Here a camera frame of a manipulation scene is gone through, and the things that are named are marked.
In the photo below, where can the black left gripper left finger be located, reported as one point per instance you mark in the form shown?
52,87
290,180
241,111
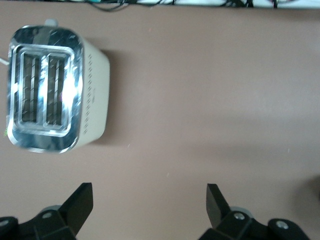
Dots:
72,212

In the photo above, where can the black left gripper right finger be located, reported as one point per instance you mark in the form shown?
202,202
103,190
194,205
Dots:
225,215

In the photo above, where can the white chrome-top toaster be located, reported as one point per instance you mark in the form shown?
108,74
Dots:
75,87

